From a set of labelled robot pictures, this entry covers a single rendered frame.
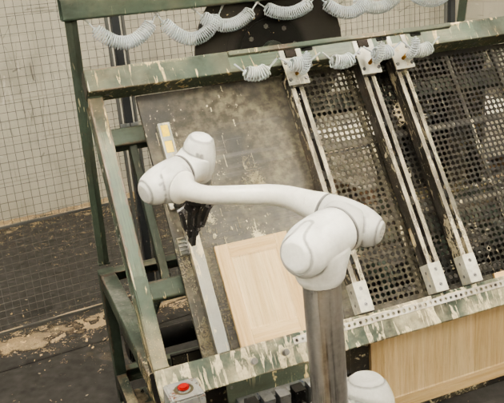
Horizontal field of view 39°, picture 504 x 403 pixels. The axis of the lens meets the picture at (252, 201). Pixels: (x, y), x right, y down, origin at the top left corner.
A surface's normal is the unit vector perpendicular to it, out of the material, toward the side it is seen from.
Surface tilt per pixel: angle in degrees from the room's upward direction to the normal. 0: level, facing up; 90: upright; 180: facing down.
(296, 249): 88
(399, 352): 90
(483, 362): 90
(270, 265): 57
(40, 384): 0
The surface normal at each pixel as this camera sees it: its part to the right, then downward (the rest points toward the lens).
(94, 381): -0.08, -0.94
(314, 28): 0.36, 0.27
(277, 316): 0.25, -0.29
